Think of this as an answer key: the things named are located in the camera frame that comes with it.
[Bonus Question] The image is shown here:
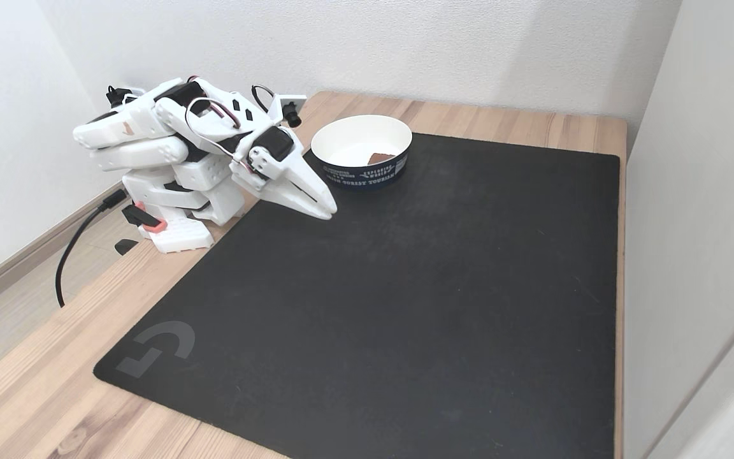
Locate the white paper bowl navy band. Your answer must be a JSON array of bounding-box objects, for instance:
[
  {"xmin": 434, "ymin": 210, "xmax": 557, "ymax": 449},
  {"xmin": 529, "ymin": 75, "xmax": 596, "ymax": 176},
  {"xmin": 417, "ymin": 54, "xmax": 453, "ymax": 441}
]
[{"xmin": 311, "ymin": 115, "xmax": 413, "ymax": 189}]

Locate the black orange table clamp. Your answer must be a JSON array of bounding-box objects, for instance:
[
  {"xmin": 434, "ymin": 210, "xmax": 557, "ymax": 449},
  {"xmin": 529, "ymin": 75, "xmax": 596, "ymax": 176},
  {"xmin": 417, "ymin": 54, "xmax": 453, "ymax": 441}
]
[{"xmin": 114, "ymin": 201, "xmax": 168, "ymax": 256}]

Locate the black desk mat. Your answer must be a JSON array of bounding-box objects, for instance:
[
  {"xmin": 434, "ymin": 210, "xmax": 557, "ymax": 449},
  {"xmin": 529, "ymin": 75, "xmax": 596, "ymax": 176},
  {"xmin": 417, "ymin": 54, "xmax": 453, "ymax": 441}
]
[{"xmin": 93, "ymin": 132, "xmax": 621, "ymax": 459}]

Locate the black power adapter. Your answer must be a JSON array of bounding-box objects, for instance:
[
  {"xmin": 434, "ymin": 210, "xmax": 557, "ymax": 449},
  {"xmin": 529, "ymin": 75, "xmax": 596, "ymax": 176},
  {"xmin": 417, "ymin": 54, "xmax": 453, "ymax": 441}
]
[{"xmin": 106, "ymin": 85, "xmax": 137, "ymax": 108}]

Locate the small gripper camera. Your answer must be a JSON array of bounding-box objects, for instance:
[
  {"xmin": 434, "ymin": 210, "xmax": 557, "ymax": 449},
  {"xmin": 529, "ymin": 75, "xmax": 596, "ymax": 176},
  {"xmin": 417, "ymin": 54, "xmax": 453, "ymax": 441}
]
[{"xmin": 272, "ymin": 94, "xmax": 308, "ymax": 129}]

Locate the thin black camera cable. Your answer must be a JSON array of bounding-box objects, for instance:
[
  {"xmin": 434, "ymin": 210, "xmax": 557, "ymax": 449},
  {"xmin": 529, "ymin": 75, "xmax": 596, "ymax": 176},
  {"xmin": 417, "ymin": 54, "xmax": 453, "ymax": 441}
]
[{"xmin": 252, "ymin": 84, "xmax": 278, "ymax": 115}]

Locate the thick black cable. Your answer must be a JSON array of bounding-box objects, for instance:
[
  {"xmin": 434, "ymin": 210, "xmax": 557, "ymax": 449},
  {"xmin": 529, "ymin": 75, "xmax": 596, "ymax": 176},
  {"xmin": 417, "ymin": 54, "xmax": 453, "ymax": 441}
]
[{"xmin": 55, "ymin": 189, "xmax": 129, "ymax": 309}]

